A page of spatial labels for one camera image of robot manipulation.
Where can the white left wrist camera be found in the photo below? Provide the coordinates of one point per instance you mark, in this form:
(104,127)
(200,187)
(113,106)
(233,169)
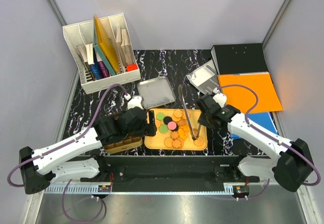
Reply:
(135,101)

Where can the pink macaron cookie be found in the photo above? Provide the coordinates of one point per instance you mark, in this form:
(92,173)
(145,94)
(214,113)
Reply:
(172,126)

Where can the orange folder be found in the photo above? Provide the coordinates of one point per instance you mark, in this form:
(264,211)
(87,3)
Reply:
(244,90)

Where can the green macaron cookie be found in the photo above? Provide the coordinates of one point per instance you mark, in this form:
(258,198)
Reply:
(160,116)

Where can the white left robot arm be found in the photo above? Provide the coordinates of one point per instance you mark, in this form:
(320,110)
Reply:
(42,167)

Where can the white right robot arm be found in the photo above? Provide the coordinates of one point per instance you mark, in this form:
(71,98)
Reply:
(289,162)

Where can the black sandwich cookie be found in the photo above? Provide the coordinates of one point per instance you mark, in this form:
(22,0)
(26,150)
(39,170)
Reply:
(167,119)

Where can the white file organizer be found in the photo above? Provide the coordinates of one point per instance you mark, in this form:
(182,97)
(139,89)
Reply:
(93,74)

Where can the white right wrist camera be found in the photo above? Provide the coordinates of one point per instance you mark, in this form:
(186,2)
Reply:
(219,97)

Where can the round tan biscuit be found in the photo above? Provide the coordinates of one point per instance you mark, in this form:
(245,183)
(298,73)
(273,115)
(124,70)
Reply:
(199,142)

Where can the yellow cookie tray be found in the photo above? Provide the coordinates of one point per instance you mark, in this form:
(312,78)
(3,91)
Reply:
(179,139)

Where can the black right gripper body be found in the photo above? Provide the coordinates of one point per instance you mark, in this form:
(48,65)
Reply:
(204,120)

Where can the black binder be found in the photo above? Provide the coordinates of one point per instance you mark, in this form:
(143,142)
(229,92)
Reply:
(239,58)

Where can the metal tongs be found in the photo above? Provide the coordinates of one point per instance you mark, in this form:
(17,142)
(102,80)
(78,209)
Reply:
(182,99)

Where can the grey booklet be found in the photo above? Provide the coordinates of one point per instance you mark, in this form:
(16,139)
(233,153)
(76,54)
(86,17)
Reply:
(204,78)

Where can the silver tin lid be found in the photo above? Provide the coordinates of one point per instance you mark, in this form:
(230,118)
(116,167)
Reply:
(156,92)

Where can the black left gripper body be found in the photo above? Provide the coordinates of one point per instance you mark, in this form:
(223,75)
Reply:
(145,129)

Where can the blue folder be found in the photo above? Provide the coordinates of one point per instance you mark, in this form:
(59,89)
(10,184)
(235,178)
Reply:
(260,122)

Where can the yellow folder in organizer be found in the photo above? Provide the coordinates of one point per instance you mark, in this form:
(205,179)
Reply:
(104,47)

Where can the brown compartment cookie box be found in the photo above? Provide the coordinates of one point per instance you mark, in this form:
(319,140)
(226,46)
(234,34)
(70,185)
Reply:
(126,144)

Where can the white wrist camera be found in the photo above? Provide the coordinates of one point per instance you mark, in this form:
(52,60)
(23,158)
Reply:
(135,101)
(219,97)

